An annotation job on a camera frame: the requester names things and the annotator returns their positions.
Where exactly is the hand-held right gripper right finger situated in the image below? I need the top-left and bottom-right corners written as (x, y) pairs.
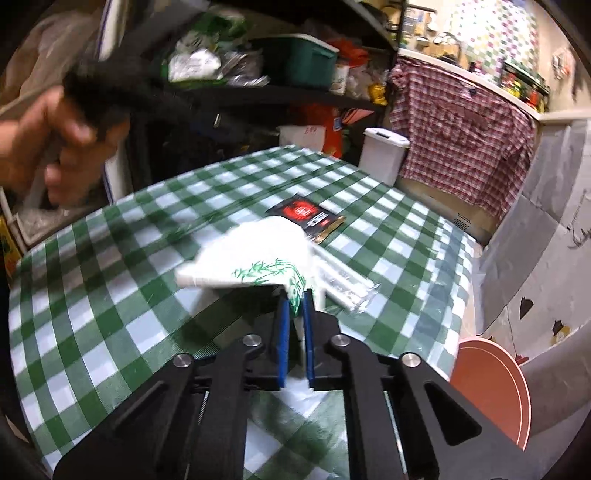
top-left (302, 290), bottom-right (541, 480)

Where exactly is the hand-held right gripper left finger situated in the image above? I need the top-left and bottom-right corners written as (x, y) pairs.
top-left (53, 296), bottom-right (291, 480)

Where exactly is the white paper bag green print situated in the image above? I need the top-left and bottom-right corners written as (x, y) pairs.
top-left (174, 216), bottom-right (319, 370)

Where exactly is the pink plastic basin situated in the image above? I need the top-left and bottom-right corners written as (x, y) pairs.
top-left (449, 337), bottom-right (532, 451)

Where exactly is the person's left hand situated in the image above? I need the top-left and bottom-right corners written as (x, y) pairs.
top-left (0, 87), bottom-right (129, 207)

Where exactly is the clear plastic wrapper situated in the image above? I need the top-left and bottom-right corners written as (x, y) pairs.
top-left (307, 240), bottom-right (382, 317)

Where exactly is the white and green plastic bag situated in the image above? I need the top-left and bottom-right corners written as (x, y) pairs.
top-left (161, 9), bottom-right (250, 84)

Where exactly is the beige plastic bag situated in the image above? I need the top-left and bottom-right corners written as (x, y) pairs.
top-left (0, 9), bottom-right (108, 121)

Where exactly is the black and red packet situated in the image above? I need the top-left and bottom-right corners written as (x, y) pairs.
top-left (265, 195), bottom-right (347, 243)

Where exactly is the silver foil bag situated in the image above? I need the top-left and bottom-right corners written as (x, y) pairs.
top-left (222, 51), bottom-right (271, 88)

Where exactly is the black shelf unit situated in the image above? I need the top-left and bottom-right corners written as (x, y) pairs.
top-left (106, 0), bottom-right (402, 195)

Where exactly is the green checked tablecloth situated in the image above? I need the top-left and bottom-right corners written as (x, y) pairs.
top-left (8, 144), bottom-right (476, 480)

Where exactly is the green storage bin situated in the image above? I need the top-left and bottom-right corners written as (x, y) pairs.
top-left (252, 33), bottom-right (340, 89)

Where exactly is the white pedal bin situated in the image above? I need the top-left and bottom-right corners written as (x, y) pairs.
top-left (359, 128), bottom-right (411, 188)

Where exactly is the orange and white sack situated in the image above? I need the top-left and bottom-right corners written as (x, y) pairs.
top-left (277, 104), bottom-right (354, 158)

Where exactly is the white container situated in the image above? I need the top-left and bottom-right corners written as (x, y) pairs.
top-left (330, 65), bottom-right (350, 95)

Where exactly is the orange bag on shelf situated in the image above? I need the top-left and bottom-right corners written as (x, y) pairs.
top-left (332, 39), bottom-right (371, 70)

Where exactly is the red plaid cloth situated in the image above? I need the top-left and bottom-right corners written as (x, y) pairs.
top-left (388, 58), bottom-right (539, 222)

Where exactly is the grey printed cloth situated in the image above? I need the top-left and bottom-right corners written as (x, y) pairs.
top-left (471, 122), bottom-right (591, 444)

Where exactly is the metal faucet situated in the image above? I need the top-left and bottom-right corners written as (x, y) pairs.
top-left (440, 31), bottom-right (463, 62)

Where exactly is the rack of bottles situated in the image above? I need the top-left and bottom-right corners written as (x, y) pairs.
top-left (501, 59), bottom-right (551, 114)

